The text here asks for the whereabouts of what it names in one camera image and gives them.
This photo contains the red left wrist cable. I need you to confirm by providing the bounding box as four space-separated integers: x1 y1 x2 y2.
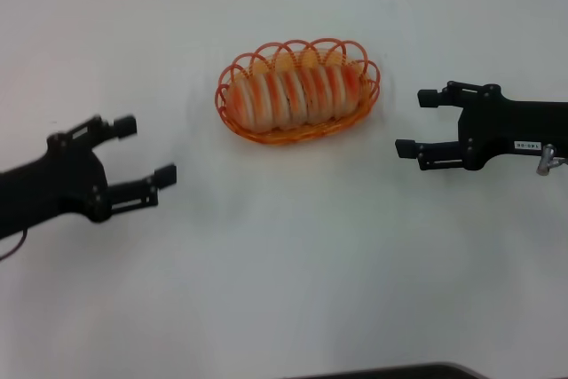
0 227 28 261

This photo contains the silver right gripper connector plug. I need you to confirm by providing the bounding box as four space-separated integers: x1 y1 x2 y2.
535 143 568 176

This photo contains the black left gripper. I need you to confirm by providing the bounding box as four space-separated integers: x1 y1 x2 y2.
0 114 178 241

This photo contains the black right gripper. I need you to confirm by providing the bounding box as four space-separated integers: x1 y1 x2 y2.
394 80 568 172

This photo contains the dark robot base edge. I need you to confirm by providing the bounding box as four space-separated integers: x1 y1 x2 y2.
283 361 489 379

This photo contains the orange striped toy bread loaf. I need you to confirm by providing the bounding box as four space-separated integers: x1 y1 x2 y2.
225 65 361 133

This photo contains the orange woven plastic basket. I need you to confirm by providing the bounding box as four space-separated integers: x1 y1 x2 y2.
216 36 382 146

